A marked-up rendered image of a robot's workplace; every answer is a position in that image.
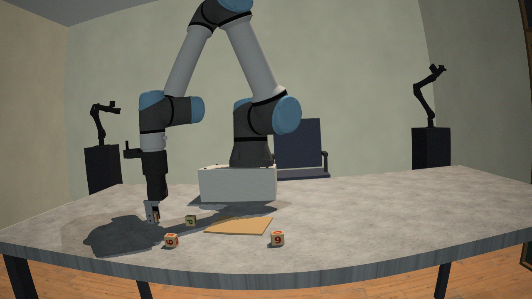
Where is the tan flat mat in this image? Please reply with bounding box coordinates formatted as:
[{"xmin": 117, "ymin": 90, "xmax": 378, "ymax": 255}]
[{"xmin": 203, "ymin": 216, "xmax": 273, "ymax": 235}]

